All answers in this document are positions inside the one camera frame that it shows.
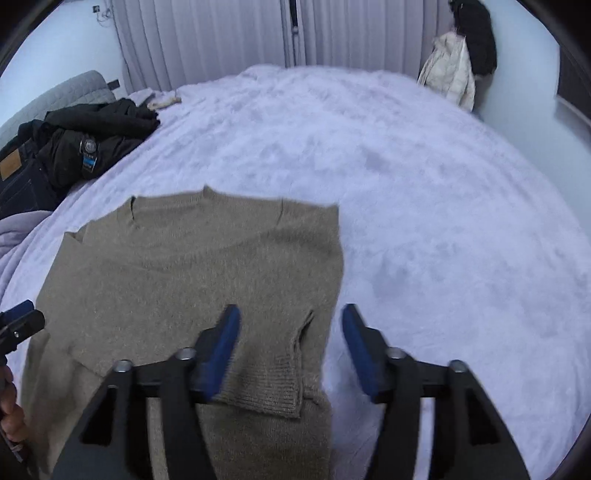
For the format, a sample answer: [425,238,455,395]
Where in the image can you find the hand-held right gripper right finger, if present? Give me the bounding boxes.
[341,303,532,480]

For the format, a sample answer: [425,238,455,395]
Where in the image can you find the black jacket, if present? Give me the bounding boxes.
[18,98,161,190]

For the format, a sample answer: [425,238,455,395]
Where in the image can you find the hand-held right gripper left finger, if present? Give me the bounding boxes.
[52,304,243,480]

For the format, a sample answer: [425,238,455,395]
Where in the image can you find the dark jeans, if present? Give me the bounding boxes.
[0,134,65,220]

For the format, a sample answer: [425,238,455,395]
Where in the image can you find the small cream cloth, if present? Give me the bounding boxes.
[147,91,182,112]

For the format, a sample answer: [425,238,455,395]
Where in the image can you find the person's left hand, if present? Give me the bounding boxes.
[0,364,29,443]

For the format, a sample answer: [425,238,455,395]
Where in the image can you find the grey quilted headboard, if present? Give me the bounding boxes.
[0,70,116,148]

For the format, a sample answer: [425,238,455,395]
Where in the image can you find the lavender quilt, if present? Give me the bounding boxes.
[0,210,51,296]

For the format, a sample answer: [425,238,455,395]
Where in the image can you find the brown knit sweater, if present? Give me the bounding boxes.
[21,185,345,480]

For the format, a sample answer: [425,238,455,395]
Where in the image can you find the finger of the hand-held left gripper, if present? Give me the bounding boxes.
[0,299,45,366]

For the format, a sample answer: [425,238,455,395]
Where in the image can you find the lavender fleece blanket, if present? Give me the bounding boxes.
[0,65,591,480]

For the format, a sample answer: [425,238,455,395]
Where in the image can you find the black hanging coat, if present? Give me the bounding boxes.
[450,0,498,77]

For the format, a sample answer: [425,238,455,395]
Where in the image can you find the white puffer jacket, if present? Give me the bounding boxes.
[418,31,476,112]

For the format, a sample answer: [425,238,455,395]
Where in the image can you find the pale pleated curtain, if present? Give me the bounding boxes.
[111,0,296,90]
[295,0,455,77]

